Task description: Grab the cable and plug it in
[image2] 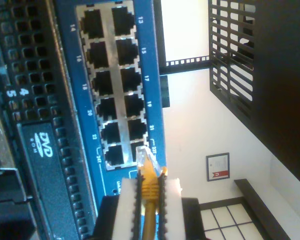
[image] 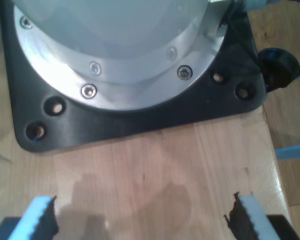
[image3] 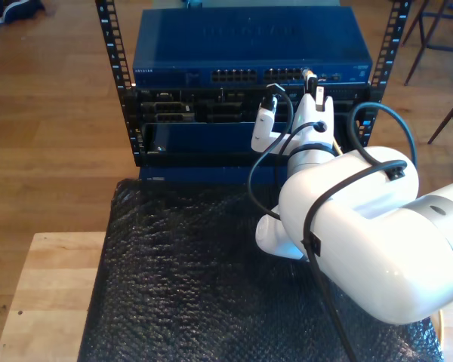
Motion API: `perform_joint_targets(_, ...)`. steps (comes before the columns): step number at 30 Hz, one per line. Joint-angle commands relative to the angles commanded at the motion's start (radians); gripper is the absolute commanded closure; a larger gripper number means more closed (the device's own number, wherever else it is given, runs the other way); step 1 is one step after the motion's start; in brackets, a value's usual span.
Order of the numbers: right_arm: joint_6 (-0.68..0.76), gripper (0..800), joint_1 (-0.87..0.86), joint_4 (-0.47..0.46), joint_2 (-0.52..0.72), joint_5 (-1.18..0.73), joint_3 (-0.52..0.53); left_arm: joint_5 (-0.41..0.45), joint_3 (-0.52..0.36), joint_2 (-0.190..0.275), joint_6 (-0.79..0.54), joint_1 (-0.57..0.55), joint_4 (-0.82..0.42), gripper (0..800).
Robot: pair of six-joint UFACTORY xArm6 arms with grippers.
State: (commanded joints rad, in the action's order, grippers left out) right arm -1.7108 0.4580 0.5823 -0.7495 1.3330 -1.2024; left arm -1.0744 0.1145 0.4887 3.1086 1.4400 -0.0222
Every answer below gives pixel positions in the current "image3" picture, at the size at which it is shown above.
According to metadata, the black camera cable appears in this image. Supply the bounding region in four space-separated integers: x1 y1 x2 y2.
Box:
264 82 294 189

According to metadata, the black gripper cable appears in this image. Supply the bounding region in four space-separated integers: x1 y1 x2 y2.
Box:
247 119 326 222

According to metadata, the black cable with clip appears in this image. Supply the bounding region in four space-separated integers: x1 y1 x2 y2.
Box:
300 160 408 362

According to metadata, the blue network switch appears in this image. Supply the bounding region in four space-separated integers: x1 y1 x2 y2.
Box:
132 7 374 88

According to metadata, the dark blue shoe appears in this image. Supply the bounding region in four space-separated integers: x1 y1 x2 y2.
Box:
2 0 46 24

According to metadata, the black perforated rack post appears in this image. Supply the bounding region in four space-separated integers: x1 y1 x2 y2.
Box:
94 0 145 167
353 0 412 152

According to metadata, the thick grey cable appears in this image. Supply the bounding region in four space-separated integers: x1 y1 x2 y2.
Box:
346 101 419 167

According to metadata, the yellow network cable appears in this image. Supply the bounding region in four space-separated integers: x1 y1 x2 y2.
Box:
300 66 445 350

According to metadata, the dark blue rack unit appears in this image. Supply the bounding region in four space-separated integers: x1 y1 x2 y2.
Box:
138 120 363 186

